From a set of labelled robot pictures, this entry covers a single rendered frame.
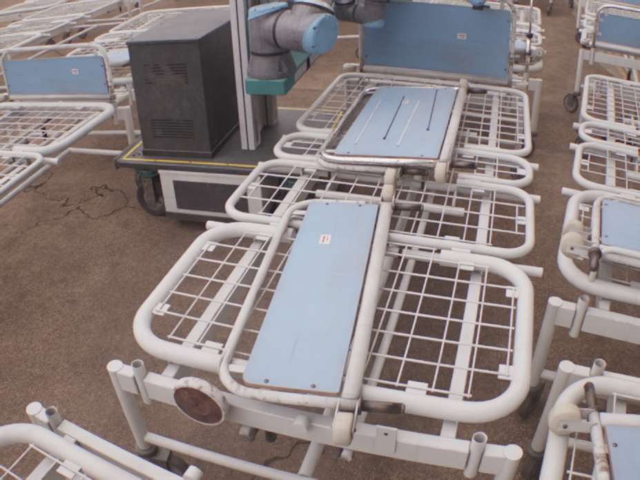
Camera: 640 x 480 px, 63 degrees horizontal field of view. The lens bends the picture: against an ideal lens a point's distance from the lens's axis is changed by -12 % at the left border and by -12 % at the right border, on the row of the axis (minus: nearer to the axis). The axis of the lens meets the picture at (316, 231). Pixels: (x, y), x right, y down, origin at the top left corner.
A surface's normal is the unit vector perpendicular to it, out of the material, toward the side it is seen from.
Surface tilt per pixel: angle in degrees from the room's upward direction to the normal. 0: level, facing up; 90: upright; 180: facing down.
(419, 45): 90
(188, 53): 90
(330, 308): 1
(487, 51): 90
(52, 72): 90
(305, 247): 1
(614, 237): 8
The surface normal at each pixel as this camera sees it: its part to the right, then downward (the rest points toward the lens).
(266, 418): -0.30, 0.52
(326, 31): 0.77, 0.38
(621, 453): -0.01, -0.88
